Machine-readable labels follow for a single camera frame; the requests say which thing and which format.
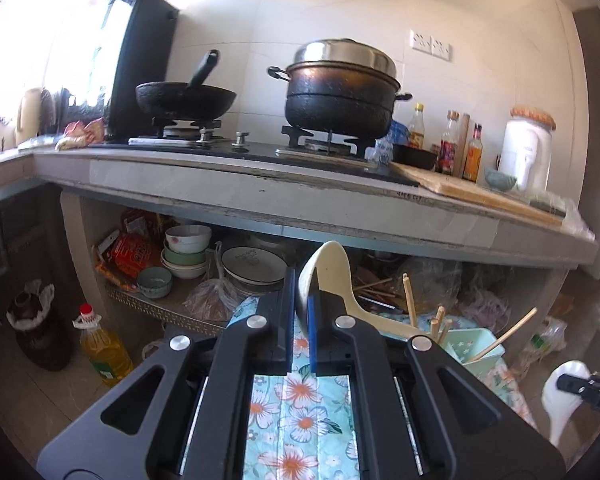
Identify white rice paddle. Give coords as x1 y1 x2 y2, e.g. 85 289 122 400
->
540 360 593 448

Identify cooking oil bottle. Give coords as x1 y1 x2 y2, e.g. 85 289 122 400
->
72 303 135 388

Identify small red-capped bottle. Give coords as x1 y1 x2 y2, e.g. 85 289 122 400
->
462 123 483 183

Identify pinkish plastic bag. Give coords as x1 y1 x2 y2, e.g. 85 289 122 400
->
457 280 511 331

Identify red snack packets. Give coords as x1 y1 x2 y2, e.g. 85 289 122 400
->
95 232 161 286

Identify small black pan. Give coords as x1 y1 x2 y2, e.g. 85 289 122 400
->
392 143 438 171

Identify white ceramic spoon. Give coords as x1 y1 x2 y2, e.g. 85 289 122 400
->
295 240 421 343

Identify clear bag with groceries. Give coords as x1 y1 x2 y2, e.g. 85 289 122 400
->
525 316 568 361

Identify teal bowl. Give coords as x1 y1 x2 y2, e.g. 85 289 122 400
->
136 266 173 299

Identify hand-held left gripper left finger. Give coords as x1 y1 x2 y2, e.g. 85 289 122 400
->
37 267 297 480

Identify green bowl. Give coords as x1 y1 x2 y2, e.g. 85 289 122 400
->
160 249 208 268

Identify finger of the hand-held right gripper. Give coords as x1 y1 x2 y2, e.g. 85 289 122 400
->
556 373 600 413

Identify woven round lid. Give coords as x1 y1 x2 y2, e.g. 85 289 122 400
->
511 106 557 131

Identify black wok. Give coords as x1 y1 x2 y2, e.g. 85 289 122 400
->
135 49 237 121

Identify wooden cutting board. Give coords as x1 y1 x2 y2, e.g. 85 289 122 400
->
389 161 567 227

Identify wicker tray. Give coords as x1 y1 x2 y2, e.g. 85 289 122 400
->
102 282 231 338

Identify yellow-capped sauce bottle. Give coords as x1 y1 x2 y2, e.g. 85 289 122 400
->
407 103 427 150

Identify floral light blue blanket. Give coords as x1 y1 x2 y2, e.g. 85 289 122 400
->
227 295 536 480

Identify small grey-green bowl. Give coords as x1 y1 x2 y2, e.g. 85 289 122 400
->
484 167 518 193

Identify steel pot lid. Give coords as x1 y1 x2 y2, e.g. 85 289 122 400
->
292 37 398 78

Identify green star-holed utensil holder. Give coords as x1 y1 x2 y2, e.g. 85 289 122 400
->
442 327 507 367

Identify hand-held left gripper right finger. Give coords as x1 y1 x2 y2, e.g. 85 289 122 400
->
307 292 566 480

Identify gas stove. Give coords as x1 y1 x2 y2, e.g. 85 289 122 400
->
87 120 421 188

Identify bundle of wooden sticks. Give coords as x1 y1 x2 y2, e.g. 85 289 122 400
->
355 277 396 306

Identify white floral bowl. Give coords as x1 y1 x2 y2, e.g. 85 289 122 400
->
164 225 213 256

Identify bag with brown contents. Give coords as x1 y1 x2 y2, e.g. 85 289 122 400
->
182 277 241 323

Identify crumpled plastic wrap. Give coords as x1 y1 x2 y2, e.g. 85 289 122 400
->
562 200 598 241

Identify clear plastic bag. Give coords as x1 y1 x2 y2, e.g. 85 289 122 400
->
405 260 461 316

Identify white wall socket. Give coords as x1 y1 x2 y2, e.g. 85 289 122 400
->
409 29 432 55
430 35 454 62

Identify black upright panel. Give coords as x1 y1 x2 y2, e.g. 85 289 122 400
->
107 0 180 142

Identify blue plastic packet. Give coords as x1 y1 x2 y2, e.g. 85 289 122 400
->
377 120 411 166

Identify red-labelled sauce bottle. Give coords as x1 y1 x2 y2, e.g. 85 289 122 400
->
439 110 460 176

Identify pink packet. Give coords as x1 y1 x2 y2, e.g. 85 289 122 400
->
62 117 106 151

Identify black cooking pot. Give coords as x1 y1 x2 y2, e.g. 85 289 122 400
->
267 61 413 138

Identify beige kettle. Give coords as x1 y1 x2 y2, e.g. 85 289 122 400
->
15 87 43 148

